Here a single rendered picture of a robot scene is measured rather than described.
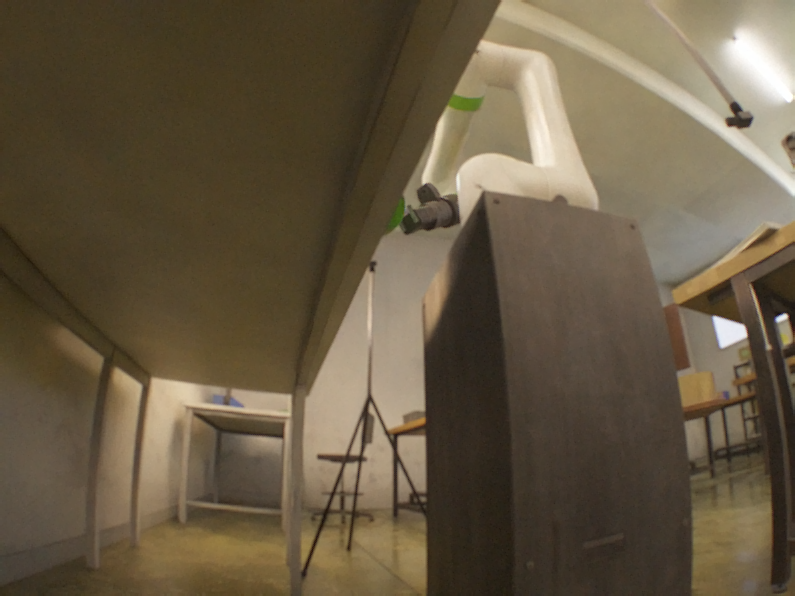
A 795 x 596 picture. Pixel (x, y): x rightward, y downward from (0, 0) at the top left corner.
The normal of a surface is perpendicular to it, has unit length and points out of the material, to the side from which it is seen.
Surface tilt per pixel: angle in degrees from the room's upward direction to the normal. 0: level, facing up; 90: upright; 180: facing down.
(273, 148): 180
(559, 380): 90
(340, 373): 90
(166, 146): 180
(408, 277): 90
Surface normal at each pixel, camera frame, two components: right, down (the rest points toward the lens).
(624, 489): 0.18, -0.41
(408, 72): 0.00, 0.91
